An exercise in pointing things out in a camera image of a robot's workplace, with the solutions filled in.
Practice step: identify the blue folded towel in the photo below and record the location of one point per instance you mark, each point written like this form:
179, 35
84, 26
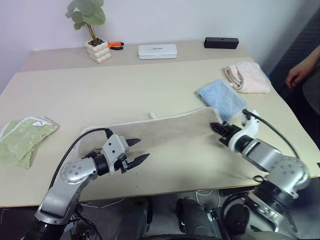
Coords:
221, 98

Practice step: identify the black rectangular box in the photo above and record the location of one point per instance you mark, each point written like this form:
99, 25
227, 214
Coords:
221, 42

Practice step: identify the beige towel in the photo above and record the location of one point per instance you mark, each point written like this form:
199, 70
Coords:
160, 131

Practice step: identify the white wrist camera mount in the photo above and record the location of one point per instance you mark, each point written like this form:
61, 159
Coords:
250, 126
113, 148

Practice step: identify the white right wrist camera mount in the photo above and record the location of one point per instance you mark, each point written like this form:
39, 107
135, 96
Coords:
250, 126

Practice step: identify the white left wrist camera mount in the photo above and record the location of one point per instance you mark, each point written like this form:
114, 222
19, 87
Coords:
113, 148

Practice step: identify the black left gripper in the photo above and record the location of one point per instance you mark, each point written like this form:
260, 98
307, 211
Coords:
122, 163

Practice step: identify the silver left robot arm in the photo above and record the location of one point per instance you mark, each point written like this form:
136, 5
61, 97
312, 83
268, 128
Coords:
75, 172

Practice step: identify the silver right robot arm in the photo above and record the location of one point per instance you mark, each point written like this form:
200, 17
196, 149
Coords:
265, 155

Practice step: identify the green folded towel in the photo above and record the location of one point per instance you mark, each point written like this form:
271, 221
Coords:
21, 141

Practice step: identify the dark rounded shape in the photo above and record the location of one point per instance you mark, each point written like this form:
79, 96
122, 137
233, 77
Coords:
133, 220
195, 217

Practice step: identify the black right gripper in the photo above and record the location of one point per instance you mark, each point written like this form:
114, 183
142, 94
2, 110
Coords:
231, 132

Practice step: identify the green leafy plant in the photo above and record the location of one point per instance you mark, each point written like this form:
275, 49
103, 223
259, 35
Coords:
86, 13

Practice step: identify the white bubble plant pot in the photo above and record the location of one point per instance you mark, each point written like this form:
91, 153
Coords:
98, 51

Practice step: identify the pink folded towel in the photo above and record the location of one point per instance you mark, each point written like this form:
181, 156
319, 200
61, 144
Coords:
250, 76

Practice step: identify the white flat case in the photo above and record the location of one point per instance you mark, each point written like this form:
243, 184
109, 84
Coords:
157, 51

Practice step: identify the bystander grey trouser leg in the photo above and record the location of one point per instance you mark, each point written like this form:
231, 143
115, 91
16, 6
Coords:
312, 92

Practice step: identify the bystander bare forearm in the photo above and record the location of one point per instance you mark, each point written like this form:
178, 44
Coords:
312, 58

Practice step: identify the bystander bare hand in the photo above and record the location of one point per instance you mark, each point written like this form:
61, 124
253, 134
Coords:
296, 75

